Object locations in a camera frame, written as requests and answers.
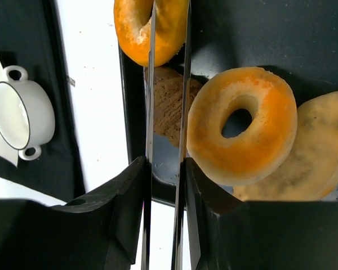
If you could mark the black scalloped placemat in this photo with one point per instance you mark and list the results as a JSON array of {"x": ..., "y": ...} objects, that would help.
[{"x": 30, "y": 37}]

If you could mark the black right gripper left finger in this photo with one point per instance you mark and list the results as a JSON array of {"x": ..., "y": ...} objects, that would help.
[{"x": 99, "y": 230}]

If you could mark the brown croissant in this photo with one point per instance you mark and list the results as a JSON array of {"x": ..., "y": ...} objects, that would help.
[{"x": 168, "y": 100}]

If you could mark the metal serving tongs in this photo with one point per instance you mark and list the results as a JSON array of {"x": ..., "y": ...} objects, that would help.
[{"x": 177, "y": 244}]

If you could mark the black baking tray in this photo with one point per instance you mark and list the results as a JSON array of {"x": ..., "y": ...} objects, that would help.
[{"x": 297, "y": 40}]

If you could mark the pale glazed ring donut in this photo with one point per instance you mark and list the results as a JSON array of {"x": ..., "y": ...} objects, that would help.
[{"x": 242, "y": 125}]

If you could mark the white two-handled soup bowl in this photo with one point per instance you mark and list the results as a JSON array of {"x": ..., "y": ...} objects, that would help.
[{"x": 27, "y": 119}]

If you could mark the orange ring donut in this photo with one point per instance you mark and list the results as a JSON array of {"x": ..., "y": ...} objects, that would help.
[{"x": 132, "y": 20}]

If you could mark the pale oblong bread roll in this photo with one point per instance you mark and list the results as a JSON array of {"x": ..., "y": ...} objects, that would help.
[{"x": 310, "y": 171}]

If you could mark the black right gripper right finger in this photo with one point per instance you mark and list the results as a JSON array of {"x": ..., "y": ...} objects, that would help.
[{"x": 226, "y": 233}]

